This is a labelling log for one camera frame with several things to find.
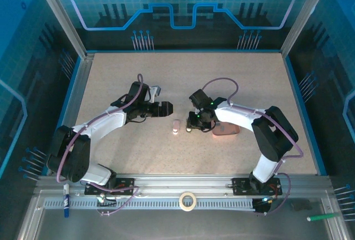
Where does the pink plastic tray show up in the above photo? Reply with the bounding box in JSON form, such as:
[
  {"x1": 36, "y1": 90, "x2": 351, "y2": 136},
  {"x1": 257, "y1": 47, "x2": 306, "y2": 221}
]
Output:
[{"x1": 211, "y1": 121, "x2": 241, "y2": 140}]

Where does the beige masking tape roll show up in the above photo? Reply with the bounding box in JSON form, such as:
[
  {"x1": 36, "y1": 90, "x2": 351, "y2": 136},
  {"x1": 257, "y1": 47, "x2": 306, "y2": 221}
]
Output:
[{"x1": 178, "y1": 191, "x2": 197, "y2": 212}]

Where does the blue table border trim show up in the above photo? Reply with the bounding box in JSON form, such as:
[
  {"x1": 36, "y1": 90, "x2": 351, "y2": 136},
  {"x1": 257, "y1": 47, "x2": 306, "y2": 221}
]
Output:
[{"x1": 41, "y1": 49, "x2": 328, "y2": 176}]

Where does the blue white marker pen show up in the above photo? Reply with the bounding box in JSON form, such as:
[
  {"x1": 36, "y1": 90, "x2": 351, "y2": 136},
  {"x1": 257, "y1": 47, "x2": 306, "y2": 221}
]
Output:
[{"x1": 63, "y1": 183, "x2": 70, "y2": 219}]

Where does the dark grey foam pad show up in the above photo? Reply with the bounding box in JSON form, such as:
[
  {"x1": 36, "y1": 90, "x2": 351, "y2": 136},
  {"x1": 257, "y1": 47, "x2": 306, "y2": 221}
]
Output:
[{"x1": 292, "y1": 199, "x2": 312, "y2": 212}]

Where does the green pen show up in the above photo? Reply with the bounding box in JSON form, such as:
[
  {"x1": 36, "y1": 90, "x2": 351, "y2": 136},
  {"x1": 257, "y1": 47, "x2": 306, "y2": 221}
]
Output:
[{"x1": 306, "y1": 212, "x2": 341, "y2": 222}]

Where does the aluminium mounting rail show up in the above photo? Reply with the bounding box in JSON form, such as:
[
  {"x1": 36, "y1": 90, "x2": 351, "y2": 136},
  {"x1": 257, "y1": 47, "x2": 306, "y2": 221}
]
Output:
[{"x1": 35, "y1": 172, "x2": 333, "y2": 198}]

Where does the aluminium side rail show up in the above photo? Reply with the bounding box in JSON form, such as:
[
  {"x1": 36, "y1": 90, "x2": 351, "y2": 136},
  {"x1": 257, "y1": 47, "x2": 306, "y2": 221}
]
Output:
[{"x1": 45, "y1": 53, "x2": 95, "y2": 160}]

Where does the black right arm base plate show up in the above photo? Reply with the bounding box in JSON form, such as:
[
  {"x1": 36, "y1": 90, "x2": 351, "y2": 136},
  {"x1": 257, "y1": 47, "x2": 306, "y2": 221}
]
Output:
[{"x1": 231, "y1": 177, "x2": 283, "y2": 196}]

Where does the grey slotted cable duct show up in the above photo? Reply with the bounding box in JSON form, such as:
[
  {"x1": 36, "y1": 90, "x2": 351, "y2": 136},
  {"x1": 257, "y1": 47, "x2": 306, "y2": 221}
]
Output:
[{"x1": 43, "y1": 197, "x2": 255, "y2": 211}]

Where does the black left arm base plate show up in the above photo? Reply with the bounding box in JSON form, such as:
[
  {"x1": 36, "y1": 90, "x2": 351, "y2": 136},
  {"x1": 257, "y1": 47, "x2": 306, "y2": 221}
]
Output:
[{"x1": 84, "y1": 177, "x2": 136, "y2": 196}]

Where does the aluminium frame post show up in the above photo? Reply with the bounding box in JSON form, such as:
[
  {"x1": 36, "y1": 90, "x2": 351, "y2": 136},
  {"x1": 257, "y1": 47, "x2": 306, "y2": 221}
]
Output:
[
  {"x1": 31, "y1": 0, "x2": 95, "y2": 60},
  {"x1": 280, "y1": 0, "x2": 335, "y2": 59}
]

